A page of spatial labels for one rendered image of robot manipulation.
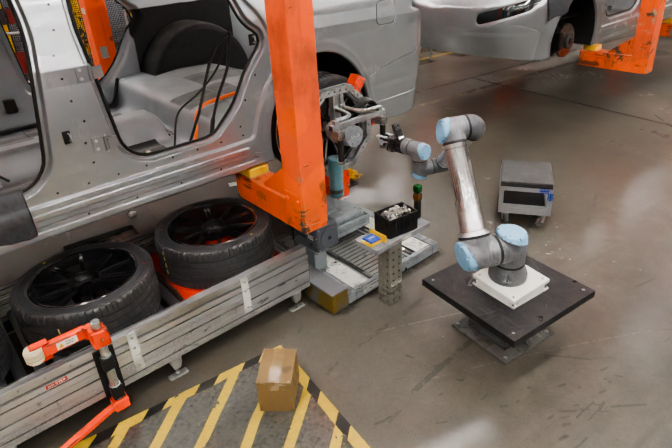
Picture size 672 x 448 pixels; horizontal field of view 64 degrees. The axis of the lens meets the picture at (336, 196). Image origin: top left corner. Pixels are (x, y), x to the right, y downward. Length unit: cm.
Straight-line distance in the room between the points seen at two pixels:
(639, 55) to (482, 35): 160
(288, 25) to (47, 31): 102
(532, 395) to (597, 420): 28
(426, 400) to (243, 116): 176
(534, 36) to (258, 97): 305
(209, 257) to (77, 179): 73
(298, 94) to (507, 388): 169
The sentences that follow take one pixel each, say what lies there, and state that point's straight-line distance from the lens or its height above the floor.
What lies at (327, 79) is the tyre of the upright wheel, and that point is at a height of 116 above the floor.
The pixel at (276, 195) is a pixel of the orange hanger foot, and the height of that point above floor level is 67.
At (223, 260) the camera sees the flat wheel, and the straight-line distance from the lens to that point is 291.
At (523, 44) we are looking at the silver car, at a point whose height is 91.
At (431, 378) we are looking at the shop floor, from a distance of 279.
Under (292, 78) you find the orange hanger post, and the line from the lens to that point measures 256.
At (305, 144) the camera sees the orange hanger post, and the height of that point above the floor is 102.
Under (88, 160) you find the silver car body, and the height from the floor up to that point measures 106.
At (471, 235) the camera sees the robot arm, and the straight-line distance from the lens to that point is 261.
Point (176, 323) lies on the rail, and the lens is 277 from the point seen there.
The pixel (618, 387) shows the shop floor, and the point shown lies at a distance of 295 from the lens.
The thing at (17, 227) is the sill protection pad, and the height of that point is 86.
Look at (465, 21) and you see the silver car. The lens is 547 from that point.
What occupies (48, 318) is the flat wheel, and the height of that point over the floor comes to 50.
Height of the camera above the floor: 198
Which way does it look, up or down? 27 degrees down
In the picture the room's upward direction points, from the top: 4 degrees counter-clockwise
